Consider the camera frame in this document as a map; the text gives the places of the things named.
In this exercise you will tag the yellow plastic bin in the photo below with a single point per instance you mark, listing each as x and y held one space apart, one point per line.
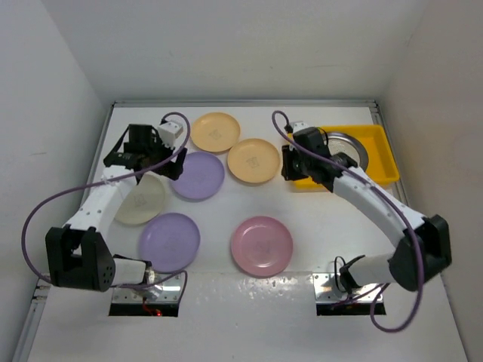
382 168

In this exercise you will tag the near orange plate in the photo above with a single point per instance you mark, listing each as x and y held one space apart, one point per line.
253 161

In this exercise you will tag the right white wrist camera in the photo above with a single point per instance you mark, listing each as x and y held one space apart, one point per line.
296 126

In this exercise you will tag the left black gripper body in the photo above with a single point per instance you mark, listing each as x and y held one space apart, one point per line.
157 150

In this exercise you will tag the far orange plate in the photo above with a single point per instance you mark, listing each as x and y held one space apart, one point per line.
215 132

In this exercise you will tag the pink plate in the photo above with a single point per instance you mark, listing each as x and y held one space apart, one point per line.
262 246

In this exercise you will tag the steel rimmed plate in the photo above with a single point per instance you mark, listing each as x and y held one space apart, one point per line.
342 142

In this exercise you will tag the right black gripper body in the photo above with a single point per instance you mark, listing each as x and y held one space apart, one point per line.
308 164

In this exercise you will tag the orange plate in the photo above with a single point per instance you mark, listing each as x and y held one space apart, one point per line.
253 161
215 132

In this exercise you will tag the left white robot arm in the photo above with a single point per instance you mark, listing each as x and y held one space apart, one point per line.
78 256

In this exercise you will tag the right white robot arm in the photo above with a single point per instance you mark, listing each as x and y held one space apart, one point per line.
422 244

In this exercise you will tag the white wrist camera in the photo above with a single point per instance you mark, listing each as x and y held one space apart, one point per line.
169 132
296 126

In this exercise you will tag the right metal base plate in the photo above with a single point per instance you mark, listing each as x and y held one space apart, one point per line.
326 292

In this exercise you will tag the purple plate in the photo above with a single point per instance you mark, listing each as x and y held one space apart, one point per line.
202 177
170 242

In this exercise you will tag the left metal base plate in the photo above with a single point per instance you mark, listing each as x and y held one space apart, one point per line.
158 288

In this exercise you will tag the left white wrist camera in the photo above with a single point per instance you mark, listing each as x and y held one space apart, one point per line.
169 132

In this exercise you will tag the cream white plate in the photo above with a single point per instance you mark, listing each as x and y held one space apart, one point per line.
144 202

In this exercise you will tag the metal base plate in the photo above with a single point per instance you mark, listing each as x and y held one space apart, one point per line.
158 288
326 292

